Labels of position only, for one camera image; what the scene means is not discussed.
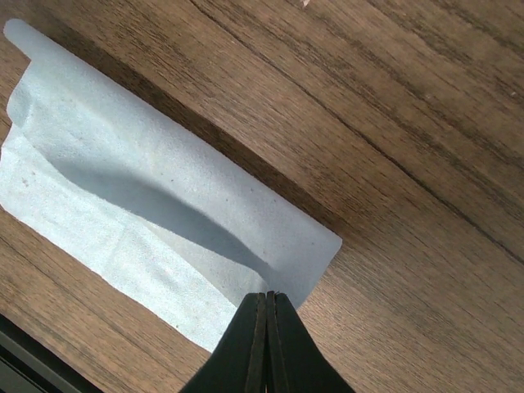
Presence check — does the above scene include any black aluminium frame rail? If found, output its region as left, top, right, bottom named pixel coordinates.
left=1, top=316, right=100, bottom=393

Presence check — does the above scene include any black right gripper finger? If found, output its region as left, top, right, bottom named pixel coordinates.
left=266, top=291, right=354, bottom=392

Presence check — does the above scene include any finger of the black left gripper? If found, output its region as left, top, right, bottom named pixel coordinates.
left=182, top=293, right=267, bottom=393

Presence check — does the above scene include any light blue cloth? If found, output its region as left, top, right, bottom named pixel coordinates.
left=1, top=19, right=342, bottom=350

